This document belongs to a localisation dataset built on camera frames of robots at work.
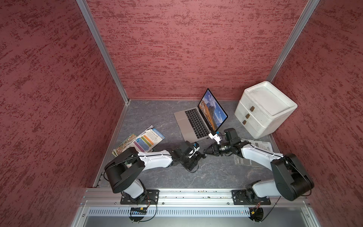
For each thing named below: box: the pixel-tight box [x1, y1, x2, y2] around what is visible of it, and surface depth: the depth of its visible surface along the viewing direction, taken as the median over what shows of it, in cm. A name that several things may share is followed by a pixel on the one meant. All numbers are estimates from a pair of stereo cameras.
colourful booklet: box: [127, 128, 165, 153], surface depth 97 cm
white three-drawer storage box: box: [234, 80, 298, 140], surface depth 91 cm
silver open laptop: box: [173, 87, 229, 143], surface depth 105 cm
